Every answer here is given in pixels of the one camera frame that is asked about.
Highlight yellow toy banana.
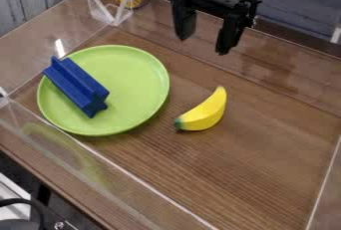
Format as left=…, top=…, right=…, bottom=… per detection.
left=174, top=86, right=227, bottom=131

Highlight blue cross-shaped block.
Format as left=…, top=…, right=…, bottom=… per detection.
left=43, top=56, right=110, bottom=118

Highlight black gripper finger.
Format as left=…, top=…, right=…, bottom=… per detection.
left=215, top=13, right=241, bottom=55
left=171, top=0, right=197, bottom=41

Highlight clear acrylic tray walls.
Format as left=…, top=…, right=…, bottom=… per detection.
left=0, top=0, right=341, bottom=230

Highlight black cable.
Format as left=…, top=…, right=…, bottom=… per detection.
left=0, top=197, right=48, bottom=230

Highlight green round plate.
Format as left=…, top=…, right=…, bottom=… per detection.
left=36, top=45, right=171, bottom=136

